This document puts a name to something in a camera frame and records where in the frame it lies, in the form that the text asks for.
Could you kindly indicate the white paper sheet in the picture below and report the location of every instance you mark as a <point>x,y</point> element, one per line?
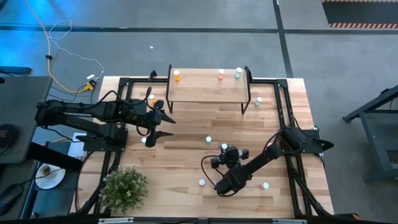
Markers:
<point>76,144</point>

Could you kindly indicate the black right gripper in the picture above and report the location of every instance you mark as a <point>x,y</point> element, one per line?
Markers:
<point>231,155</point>

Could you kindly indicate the white bottle near shelf leg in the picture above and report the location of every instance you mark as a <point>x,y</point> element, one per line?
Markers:
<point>258,99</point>

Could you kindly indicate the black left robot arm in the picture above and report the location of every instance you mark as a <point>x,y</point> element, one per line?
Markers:
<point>77,112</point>

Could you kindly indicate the grey desk top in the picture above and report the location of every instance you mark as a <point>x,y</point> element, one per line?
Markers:
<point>25,102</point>

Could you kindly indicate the black metal table frame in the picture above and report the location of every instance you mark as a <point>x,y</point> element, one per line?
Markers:
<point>365,140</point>

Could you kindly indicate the black hazard-striped floor mat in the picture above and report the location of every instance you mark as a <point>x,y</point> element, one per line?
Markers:
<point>360,14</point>

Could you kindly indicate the yellow power plug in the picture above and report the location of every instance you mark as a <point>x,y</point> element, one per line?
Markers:
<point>90,85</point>

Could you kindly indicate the white plate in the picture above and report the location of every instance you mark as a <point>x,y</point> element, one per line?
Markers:
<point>54,182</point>

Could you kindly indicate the small coffee cup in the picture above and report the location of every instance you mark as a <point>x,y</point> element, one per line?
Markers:
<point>46,170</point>

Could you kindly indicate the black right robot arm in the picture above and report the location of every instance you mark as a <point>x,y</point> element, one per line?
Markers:
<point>258,161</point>

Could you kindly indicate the white power adapter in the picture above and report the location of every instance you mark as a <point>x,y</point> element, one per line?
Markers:
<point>91,76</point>

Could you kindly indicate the salmon pink medicine bottle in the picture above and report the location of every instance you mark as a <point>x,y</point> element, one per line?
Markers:
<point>220,76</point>

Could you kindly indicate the black flat device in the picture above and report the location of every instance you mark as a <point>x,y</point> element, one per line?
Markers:
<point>15,70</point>

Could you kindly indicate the black computer mouse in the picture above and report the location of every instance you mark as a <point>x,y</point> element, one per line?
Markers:
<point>9,196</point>

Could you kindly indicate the black desk support bar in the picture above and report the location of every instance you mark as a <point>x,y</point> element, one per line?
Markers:
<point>53,157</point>

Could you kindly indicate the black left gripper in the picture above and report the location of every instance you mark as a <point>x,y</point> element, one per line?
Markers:
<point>154,123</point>

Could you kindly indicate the silver metal bracket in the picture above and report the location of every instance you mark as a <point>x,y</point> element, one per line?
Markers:
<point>289,221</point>
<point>115,220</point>

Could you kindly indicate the wooden shelf black frame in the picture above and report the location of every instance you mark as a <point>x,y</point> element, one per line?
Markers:
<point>205,93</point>

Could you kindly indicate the green artificial plant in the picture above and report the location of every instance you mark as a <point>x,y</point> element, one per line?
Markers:
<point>124,189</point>

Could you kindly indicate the black aluminium rig frame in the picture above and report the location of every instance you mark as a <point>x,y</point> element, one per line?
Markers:
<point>123,81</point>

